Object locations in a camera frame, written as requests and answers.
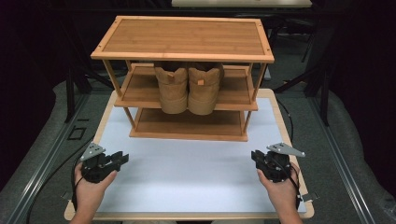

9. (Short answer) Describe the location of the small metal table clip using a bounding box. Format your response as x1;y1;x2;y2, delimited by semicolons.
60;189;75;201
301;191;320;203

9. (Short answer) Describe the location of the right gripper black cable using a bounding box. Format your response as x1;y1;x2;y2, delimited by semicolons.
288;163;303;210

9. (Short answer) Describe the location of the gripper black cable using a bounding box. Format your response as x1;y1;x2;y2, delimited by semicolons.
71;155;86;213
288;163;303;210

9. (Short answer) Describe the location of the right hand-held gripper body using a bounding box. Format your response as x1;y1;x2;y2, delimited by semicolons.
261;142;306;184

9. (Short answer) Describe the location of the black floor cable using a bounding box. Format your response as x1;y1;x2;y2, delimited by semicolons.
26;134;96;224

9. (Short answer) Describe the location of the black metal stand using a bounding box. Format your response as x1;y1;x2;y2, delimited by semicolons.
274;27;332;127
62;18;113;124

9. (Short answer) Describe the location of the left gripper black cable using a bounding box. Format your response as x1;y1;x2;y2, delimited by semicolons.
71;155;86;213

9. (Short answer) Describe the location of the wooden shoe rack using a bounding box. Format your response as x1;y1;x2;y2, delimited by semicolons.
90;15;276;143

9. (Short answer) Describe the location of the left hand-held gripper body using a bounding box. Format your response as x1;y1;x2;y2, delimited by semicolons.
79;142;119;184

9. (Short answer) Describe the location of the white background table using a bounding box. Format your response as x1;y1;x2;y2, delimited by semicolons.
171;0;313;8

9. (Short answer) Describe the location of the person's left hand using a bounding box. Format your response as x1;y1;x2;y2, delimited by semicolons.
74;162;118;217

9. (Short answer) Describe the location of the metal floor rail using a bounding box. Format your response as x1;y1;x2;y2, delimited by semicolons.
6;92;92;224
307;96;378;224

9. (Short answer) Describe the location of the black cable beside table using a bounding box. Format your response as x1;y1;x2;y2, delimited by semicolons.
275;97;294;145

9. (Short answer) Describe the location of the person's right hand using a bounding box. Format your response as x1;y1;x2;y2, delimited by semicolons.
257;161;302;217

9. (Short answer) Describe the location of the tan suede boot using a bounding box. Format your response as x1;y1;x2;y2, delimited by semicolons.
187;62;225;117
153;61;190;115

